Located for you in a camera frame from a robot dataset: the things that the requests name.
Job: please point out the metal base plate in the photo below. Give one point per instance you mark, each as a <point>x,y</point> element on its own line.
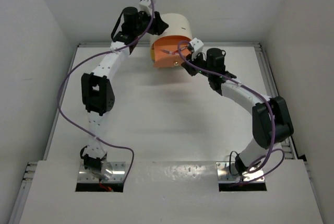
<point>225,177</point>
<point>111,172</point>

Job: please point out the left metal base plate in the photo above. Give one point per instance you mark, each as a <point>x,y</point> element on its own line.
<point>111,172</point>

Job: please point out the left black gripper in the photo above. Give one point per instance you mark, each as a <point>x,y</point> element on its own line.
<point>157,26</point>

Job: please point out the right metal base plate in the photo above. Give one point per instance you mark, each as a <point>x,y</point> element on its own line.
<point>225,177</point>

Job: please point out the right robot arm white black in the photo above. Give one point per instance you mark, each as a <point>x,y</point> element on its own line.
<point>271,122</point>

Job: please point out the cream three-drawer storage cabinet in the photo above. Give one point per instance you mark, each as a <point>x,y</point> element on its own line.
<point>178,30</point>

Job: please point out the red pen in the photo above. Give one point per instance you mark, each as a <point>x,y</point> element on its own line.
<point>173,52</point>

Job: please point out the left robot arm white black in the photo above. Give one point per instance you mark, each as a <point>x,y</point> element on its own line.
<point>96,89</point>

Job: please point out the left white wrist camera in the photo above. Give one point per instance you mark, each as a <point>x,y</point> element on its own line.
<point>146,6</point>

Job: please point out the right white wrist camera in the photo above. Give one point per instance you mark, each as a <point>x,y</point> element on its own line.
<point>195,46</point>

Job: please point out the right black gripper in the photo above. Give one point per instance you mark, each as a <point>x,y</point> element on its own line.
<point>189,68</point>

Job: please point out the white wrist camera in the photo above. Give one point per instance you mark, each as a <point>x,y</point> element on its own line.
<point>146,6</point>
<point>195,46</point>

